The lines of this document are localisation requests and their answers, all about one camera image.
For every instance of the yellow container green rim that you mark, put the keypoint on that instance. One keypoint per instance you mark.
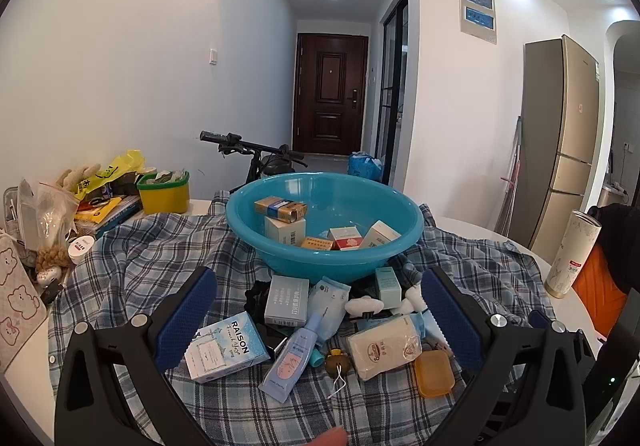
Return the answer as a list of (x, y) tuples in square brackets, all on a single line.
[(162, 198)]

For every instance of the blue plaid cloth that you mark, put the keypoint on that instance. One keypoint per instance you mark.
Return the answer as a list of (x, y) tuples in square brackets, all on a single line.
[(150, 251)]

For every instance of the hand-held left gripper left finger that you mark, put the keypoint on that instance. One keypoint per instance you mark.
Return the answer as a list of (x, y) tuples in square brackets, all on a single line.
[(190, 311)]

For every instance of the light blue sealed packet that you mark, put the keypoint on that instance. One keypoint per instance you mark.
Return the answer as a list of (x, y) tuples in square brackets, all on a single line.
[(429, 326)]

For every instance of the white thermos bottle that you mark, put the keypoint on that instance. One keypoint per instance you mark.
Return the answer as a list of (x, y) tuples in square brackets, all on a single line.
[(572, 251)]

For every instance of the orange soap box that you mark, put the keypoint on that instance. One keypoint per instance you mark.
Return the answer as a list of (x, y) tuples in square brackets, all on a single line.
[(434, 373)]

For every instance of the small white jar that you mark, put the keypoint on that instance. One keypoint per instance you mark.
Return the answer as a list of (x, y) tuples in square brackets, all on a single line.
[(81, 250)]

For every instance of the white wall switch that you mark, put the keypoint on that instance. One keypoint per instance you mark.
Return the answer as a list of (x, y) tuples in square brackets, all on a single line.
[(214, 56)]

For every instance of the black jacket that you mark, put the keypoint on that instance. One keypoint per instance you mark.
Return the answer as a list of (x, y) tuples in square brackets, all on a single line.
[(620, 246)]

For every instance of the white and blue travel box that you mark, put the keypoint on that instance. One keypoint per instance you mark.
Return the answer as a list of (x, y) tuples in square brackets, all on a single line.
[(225, 348)]

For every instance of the wall electrical panel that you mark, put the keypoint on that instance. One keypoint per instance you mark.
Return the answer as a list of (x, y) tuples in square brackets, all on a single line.
[(477, 29)]

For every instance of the blue wipes packet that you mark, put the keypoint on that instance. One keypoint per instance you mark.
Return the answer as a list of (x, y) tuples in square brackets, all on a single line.
[(327, 301)]

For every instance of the gold and blue box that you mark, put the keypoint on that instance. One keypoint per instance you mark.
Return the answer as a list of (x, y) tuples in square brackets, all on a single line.
[(280, 210)]

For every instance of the small teal cylinder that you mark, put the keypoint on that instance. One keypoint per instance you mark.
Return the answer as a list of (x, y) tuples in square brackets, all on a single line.
[(317, 357)]

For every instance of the bear print pouch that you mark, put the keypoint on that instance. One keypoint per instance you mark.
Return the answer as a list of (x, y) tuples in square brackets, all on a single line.
[(17, 306)]

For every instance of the white desktop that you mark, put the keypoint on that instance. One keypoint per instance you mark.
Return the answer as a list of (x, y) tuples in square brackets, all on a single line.
[(565, 316)]

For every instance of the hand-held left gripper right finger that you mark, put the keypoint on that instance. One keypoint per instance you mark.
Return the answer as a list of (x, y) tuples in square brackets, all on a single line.
[(450, 321)]

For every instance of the small brown toy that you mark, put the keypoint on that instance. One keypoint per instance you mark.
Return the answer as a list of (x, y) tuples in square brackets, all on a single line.
[(335, 362)]

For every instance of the blue bag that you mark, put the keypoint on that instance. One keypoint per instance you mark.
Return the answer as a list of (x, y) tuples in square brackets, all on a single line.
[(365, 169)]

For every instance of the white and green box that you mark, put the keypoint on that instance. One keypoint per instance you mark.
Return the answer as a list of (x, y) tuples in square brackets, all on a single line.
[(380, 233)]

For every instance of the clear zip bag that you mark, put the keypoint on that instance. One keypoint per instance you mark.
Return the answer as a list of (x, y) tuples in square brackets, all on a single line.
[(47, 216)]

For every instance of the flat orange box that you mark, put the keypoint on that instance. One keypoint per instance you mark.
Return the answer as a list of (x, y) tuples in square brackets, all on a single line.
[(317, 243)]

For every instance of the yellow plastic bag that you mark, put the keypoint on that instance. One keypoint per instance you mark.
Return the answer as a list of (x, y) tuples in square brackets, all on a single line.
[(107, 176)]

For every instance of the blue plastic basin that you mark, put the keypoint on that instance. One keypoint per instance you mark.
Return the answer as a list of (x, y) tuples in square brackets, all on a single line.
[(320, 266)]

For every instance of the gold refrigerator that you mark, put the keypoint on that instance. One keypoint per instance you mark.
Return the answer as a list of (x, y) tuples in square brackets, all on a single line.
[(560, 126)]

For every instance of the small teal box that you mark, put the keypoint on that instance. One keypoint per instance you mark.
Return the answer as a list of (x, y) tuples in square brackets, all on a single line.
[(388, 286)]

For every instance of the person's left hand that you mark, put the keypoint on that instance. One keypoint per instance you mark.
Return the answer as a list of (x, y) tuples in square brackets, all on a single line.
[(327, 438)]

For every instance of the blue and white tube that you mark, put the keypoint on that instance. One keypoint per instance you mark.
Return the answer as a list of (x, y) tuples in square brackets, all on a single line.
[(290, 366)]

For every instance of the black bicycle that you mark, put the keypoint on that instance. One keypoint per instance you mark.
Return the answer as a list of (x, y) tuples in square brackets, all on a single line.
[(235, 140)]

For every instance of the brown entrance door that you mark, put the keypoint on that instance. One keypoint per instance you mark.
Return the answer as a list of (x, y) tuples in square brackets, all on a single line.
[(330, 91)]

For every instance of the orange chair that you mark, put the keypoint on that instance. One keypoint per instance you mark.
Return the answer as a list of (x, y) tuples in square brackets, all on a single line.
[(600, 291)]

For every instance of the white tissue pack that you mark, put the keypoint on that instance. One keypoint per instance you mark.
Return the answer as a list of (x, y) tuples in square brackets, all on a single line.
[(382, 348)]

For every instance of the stack of books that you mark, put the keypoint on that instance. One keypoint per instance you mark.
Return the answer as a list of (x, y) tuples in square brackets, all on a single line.
[(110, 216)]

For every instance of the beige plush bear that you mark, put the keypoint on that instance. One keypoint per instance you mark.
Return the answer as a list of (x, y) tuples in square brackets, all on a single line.
[(75, 175)]

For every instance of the folded metal rack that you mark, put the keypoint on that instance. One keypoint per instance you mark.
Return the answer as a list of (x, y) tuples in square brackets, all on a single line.
[(510, 181)]

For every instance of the grey-blue box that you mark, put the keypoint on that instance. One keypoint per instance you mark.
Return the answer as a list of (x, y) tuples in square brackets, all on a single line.
[(285, 300)]

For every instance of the white barcode box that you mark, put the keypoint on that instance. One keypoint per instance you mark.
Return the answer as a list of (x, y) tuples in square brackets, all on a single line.
[(285, 231)]

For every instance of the black framed glass door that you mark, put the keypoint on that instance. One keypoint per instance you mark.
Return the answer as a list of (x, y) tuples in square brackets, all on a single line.
[(386, 91)]

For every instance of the red and white box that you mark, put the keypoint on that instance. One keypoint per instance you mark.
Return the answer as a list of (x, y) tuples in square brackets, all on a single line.
[(346, 238)]

